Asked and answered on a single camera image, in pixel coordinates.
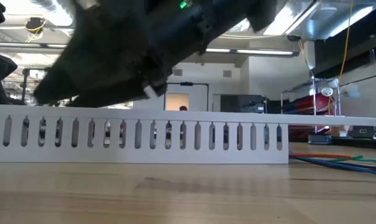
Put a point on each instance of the black aluminium table frame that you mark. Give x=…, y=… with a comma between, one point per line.
x=355, y=142

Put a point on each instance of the grey wall vent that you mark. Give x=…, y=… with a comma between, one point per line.
x=227, y=73
x=178, y=72

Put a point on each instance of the long ceiling light fixture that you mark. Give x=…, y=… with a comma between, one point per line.
x=265, y=52

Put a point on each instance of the person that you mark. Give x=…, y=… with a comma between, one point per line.
x=183, y=108

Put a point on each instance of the dark equipment cabinet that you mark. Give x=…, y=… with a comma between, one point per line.
x=253, y=104

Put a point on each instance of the cardboard box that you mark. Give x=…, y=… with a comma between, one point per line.
x=340, y=130

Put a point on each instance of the black equipment case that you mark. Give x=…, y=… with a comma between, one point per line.
x=363, y=132

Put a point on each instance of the black background gantry frame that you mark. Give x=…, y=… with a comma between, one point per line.
x=186, y=83
x=24, y=84

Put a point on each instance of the tan door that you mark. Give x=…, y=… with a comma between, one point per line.
x=175, y=101

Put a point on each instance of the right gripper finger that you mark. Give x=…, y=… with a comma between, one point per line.
x=119, y=93
x=69, y=77

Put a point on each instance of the white round lamp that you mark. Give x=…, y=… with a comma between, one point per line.
x=327, y=91

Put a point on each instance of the large ceiling light panel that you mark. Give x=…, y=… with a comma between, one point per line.
x=355, y=15

